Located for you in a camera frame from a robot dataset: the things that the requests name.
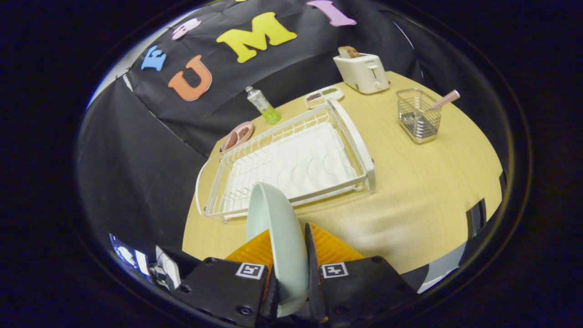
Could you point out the white dish rack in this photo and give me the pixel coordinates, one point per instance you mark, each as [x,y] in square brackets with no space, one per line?
[300,159]

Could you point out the pink divided plate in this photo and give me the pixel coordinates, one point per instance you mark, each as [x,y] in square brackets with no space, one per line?
[237,136]

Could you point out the clear bottle with green liquid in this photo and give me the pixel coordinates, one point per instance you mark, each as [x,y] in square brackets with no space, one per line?
[264,105]

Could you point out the brown food piece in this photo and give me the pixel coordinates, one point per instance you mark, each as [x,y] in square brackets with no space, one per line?
[243,132]
[231,140]

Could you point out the white divided food tray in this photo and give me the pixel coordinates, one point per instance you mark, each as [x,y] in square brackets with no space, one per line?
[324,95]

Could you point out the pale green plate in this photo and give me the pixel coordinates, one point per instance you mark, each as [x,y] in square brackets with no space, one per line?
[282,237]

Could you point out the brown bread slice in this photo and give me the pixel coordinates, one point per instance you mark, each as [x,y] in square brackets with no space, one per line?
[350,51]

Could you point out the black backdrop cloth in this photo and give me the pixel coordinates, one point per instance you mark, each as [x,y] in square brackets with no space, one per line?
[136,159]

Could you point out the cream toaster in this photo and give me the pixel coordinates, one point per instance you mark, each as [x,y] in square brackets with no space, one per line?
[364,73]

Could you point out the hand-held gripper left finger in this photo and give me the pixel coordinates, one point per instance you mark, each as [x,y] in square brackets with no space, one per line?
[218,287]

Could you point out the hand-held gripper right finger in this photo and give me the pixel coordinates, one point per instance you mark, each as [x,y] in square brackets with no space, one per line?
[360,287]

